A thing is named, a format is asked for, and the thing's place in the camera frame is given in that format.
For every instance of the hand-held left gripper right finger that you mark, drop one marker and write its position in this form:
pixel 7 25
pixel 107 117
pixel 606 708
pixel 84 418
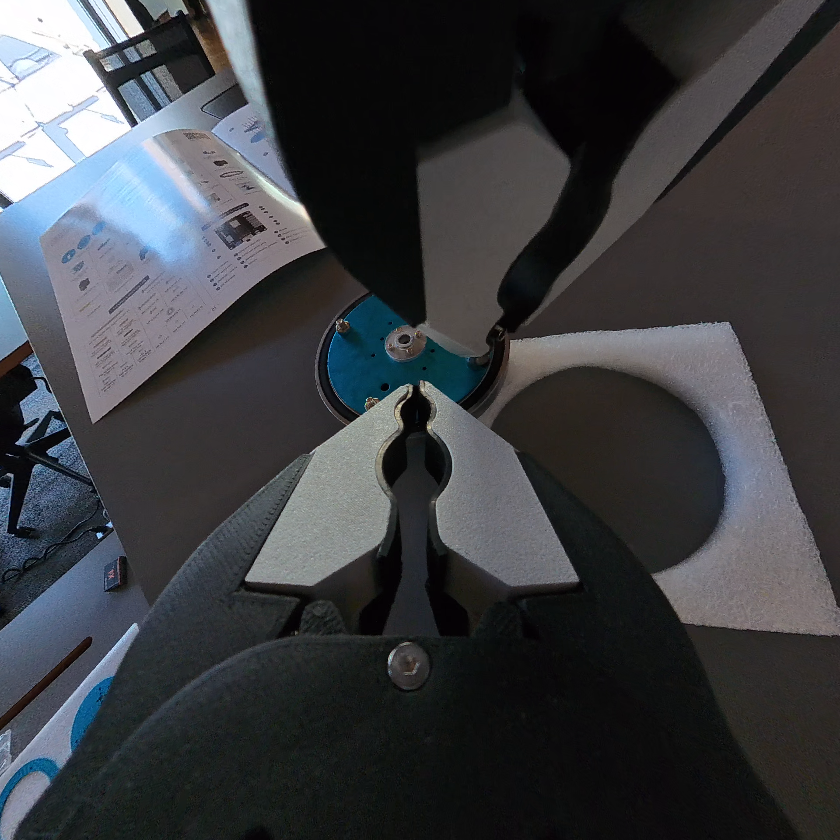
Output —
pixel 505 525

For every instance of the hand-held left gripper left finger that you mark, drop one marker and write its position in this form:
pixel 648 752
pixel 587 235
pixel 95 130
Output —
pixel 321 525

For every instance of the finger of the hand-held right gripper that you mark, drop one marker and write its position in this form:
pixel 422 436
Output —
pixel 590 197
pixel 472 229

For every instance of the teal round metal disc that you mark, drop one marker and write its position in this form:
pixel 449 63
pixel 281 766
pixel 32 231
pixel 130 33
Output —
pixel 367 354

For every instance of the small black red box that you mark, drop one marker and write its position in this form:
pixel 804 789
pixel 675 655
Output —
pixel 115 574

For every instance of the dark wooden chair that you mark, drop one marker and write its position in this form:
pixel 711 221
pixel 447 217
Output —
pixel 157 72

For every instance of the white foam sheet with hole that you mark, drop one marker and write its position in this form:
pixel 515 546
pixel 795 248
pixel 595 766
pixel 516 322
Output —
pixel 754 459

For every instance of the grey side table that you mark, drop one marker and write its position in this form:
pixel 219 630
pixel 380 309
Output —
pixel 52 623

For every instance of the black office chair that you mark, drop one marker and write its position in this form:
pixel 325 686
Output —
pixel 26 420

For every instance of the white instruction booklet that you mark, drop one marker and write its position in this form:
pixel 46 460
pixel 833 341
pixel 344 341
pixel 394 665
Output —
pixel 131 275

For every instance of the window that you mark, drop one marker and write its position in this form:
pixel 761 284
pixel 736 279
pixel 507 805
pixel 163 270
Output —
pixel 52 98

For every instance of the white backing card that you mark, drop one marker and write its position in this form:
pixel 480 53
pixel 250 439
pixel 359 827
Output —
pixel 39 735

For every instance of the small clear plastic bag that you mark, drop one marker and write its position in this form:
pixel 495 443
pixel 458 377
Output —
pixel 4 751

